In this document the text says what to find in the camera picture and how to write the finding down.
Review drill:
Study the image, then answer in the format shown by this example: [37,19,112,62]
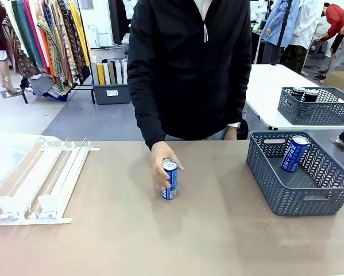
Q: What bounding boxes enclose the person's right hand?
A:
[150,140,185,192]

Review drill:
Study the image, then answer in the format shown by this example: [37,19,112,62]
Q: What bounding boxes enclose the blue drink can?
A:
[160,158,179,201]
[280,135,310,173]

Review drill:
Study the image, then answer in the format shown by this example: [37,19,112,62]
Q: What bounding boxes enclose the grey plastic woven basket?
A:
[277,86,344,126]
[245,131,344,217]

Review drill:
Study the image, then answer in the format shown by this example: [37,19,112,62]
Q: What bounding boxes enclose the person's right forearm black sleeve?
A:
[133,97,167,151]

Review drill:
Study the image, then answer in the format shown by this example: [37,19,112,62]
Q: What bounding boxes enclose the person's left forearm black sleeve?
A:
[227,71,253,125]

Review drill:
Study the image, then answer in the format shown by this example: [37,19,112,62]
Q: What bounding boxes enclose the white dispenser pusher paddle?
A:
[35,194,60,221]
[0,195,20,222]

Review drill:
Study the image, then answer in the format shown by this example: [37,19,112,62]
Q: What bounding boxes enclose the white can dispenser rack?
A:
[0,136,101,227]

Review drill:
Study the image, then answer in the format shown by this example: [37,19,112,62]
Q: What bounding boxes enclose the white side table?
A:
[245,63,344,131]

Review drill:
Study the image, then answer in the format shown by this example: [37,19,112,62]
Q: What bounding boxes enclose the person in black jacket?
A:
[127,0,253,150]

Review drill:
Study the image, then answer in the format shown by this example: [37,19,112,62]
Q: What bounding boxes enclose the grey storage bin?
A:
[91,82,132,105]

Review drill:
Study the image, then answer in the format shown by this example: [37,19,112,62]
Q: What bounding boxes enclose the white fabric roll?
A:
[114,60,123,85]
[121,60,129,84]
[102,62,111,85]

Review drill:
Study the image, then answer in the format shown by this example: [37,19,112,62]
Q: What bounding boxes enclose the brown fabric roll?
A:
[107,62,117,85]

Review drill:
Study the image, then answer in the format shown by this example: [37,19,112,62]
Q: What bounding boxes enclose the yellow fabric roll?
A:
[97,63,106,86]

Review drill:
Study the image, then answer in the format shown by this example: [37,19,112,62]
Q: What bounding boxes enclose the pale grey fabric roll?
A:
[90,63,99,86]

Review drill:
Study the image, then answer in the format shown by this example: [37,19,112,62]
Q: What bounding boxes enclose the black stand pole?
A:
[270,0,293,66]

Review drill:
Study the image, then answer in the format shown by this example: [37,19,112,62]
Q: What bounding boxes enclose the blue shirt on mannequin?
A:
[260,0,302,48]

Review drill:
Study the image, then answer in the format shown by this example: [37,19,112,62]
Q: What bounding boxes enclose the cardboard box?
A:
[322,71,344,97]

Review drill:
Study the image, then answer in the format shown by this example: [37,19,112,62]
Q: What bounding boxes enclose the white shirt on mannequin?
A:
[289,0,326,49]

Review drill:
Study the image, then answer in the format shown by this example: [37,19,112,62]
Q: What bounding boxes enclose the grey cloth pile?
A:
[29,74,56,97]

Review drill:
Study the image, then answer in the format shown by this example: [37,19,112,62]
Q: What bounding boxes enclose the white floor appliance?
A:
[84,24,99,49]

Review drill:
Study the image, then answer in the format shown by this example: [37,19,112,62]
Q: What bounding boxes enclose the yellow hanging fabric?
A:
[68,1,91,67]

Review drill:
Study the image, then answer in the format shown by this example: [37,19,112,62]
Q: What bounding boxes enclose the beige patterned hanging fabric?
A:
[36,0,74,89]

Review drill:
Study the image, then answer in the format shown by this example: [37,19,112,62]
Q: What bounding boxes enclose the orange hanging fabric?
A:
[39,34,57,84]

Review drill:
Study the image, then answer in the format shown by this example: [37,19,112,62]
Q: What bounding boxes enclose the bystander in red top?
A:
[314,2,344,81]

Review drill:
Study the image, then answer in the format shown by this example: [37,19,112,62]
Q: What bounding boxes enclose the mannequin legs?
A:
[0,59,22,94]

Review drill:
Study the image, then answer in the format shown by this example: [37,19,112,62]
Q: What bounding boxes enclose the pink hanging fabric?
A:
[24,0,51,74]

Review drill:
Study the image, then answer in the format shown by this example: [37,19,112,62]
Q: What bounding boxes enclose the brown patterned garment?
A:
[1,16,42,79]

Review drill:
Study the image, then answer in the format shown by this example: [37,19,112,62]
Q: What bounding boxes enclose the green hanging fabric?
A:
[10,0,45,70]

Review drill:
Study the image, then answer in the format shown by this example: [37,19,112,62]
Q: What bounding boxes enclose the cream hanging fabric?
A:
[3,0,29,55]

